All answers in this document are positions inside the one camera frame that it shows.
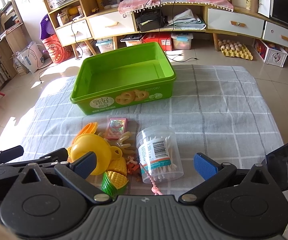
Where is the yellow green toy corn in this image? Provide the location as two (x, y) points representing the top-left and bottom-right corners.
(101, 157), (129, 198)

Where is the tan rubber hand toy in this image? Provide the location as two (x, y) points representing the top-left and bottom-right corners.
(109, 132), (136, 155)

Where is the clear cotton swab jar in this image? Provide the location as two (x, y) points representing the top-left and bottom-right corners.
(136, 126), (184, 184)

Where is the pink pig toy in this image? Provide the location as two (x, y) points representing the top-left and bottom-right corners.
(140, 164), (163, 196)

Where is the orange toy lid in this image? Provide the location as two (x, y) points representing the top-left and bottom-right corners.
(72, 122), (98, 144)

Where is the small orange toy figure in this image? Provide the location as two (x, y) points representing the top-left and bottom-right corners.
(126, 155), (140, 174)

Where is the pink card box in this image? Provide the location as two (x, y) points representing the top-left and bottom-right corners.
(105, 118), (128, 140)

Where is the grey checked tablecloth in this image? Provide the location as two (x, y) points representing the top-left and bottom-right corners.
(0, 64), (288, 240)

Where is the white plastic bag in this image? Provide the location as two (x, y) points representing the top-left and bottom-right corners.
(15, 41), (44, 73)

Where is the red paper bag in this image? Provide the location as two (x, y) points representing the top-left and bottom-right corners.
(41, 34), (72, 64)

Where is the green plastic cookie bin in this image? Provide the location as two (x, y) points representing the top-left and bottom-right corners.
(70, 42), (176, 115)

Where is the yellow egg tray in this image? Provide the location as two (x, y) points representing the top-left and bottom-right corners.
(218, 39), (253, 61)

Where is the white toy crate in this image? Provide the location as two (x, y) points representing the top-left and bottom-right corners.
(253, 38), (288, 68)

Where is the clear plastic storage box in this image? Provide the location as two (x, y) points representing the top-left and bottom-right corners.
(171, 33), (193, 50)

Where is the red cardboard box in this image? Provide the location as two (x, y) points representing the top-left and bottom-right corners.
(142, 32), (173, 51)

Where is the wooden shelf unit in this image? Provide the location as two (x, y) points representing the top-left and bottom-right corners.
(43, 0), (100, 59)

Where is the wooden tv cabinet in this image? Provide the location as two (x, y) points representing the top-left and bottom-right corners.
(88, 4), (288, 48)

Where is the black printer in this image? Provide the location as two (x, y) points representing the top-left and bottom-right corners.
(135, 10), (168, 32)

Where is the pink lace cloth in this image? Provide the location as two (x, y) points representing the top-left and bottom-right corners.
(118, 0), (234, 16)

